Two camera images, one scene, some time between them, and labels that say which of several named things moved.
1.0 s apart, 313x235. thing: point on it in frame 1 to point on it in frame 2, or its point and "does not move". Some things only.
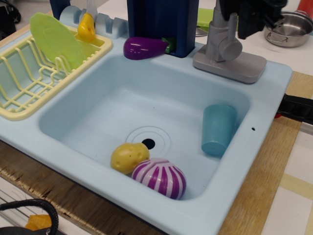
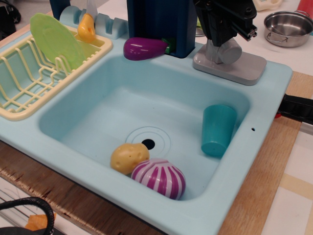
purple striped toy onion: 161,176 does not move
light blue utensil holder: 115,28 does not move
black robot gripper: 253,15 to 223,19
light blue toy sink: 161,140 does not move
